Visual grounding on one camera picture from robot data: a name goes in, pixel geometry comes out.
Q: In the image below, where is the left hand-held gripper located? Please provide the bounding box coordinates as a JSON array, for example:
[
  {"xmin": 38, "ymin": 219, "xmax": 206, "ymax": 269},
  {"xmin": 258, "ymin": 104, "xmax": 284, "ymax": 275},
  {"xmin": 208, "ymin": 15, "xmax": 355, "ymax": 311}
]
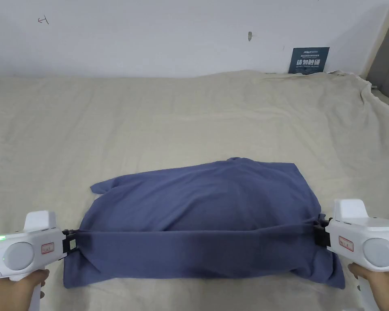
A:
[{"xmin": 0, "ymin": 210, "xmax": 82, "ymax": 311}]

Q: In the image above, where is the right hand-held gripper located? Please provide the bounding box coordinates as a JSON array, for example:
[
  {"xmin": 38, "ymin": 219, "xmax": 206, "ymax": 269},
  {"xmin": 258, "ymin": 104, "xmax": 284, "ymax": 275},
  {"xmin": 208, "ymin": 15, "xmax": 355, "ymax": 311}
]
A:
[{"xmin": 310, "ymin": 198, "xmax": 389, "ymax": 311}]

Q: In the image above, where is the dark blue shirt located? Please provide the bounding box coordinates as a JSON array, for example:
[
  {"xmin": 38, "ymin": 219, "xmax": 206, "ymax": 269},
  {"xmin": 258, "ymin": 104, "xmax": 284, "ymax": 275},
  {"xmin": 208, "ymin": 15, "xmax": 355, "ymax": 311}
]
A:
[{"xmin": 63, "ymin": 157, "xmax": 346, "ymax": 290}]

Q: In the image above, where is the person's left hand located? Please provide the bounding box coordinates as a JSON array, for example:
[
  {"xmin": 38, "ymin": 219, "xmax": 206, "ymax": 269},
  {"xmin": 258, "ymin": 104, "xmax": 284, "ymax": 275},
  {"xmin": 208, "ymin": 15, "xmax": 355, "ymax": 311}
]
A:
[{"xmin": 0, "ymin": 268, "xmax": 50, "ymax": 311}]

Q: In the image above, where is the person's right hand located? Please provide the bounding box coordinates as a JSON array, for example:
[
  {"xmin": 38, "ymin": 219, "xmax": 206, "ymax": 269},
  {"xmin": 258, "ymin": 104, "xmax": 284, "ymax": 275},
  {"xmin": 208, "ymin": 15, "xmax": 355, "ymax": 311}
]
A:
[{"xmin": 347, "ymin": 262, "xmax": 389, "ymax": 311}]

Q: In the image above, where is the bed with beige sheet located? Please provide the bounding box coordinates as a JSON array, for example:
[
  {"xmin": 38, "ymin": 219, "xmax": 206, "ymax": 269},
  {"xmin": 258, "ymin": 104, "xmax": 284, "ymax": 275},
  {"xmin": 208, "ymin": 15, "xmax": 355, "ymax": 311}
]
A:
[{"xmin": 0, "ymin": 69, "xmax": 389, "ymax": 311}]

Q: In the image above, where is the dark blue sign card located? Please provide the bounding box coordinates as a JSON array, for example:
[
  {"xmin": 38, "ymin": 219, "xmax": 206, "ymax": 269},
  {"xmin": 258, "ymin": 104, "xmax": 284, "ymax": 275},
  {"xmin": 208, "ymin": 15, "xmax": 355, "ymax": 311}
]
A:
[{"xmin": 288, "ymin": 47, "xmax": 331, "ymax": 75}]

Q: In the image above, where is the grey padded headboard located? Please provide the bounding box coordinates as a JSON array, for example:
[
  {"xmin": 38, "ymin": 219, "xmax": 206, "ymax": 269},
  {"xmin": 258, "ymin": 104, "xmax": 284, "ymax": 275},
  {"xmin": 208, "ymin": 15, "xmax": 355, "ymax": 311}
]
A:
[{"xmin": 359, "ymin": 0, "xmax": 389, "ymax": 108}]

